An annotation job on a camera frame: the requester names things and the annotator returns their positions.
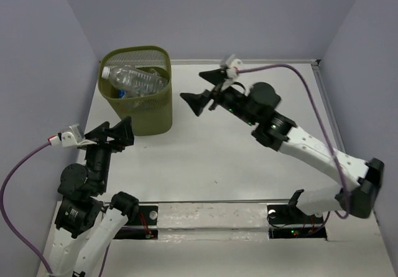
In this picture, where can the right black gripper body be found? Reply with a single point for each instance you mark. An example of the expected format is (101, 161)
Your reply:
(232, 101)

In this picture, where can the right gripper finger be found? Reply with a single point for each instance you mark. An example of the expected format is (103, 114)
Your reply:
(215, 77)
(197, 102)

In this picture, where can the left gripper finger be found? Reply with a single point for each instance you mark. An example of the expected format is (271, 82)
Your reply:
(121, 134)
(98, 135)

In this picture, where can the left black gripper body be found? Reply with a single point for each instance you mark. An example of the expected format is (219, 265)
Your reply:
(100, 155)

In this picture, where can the large clear plastic bottle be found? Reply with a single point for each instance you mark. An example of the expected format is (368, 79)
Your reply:
(133, 81)

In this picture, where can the blue label water bottle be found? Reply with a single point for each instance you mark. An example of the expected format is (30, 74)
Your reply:
(122, 94)

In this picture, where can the clear bottle white cap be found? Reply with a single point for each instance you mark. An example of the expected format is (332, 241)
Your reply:
(158, 71)

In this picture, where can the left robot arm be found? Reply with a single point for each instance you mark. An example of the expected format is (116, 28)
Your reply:
(84, 227)

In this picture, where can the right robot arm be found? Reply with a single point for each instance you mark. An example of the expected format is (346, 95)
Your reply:
(358, 182)

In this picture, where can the green mesh waste bin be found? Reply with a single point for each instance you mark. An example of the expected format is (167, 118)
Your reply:
(151, 115)

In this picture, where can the white foam strip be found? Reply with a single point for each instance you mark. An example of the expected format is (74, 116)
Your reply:
(212, 216)

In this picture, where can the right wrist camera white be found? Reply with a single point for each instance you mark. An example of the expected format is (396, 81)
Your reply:
(231, 65)

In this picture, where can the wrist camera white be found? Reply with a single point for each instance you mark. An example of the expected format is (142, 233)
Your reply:
(70, 137)
(231, 65)

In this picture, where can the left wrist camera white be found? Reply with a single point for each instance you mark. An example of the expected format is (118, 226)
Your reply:
(70, 137)

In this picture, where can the aluminium table rail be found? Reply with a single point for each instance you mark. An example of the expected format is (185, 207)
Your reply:
(330, 128)

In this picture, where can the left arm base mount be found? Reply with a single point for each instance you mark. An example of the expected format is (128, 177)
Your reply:
(143, 226)

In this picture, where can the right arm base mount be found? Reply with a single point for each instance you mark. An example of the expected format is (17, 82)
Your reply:
(286, 221)

